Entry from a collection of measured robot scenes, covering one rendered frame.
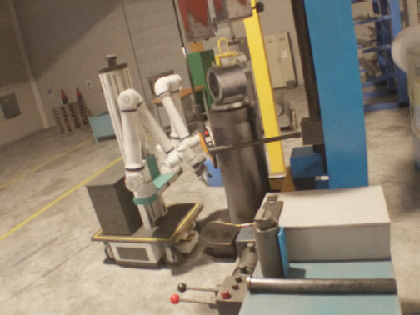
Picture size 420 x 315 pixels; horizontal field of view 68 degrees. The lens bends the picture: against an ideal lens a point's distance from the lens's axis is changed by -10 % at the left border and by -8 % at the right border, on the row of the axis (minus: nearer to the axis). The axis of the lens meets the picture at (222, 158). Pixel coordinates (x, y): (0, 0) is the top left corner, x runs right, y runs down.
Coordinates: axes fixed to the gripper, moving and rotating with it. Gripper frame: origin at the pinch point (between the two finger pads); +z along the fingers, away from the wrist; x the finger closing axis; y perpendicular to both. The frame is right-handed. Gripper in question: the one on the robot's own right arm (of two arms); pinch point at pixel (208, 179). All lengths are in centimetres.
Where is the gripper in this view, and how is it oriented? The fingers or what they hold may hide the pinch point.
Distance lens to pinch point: 262.7
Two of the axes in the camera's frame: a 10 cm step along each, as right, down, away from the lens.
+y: -8.0, 4.8, 3.6
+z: 5.9, 7.5, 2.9
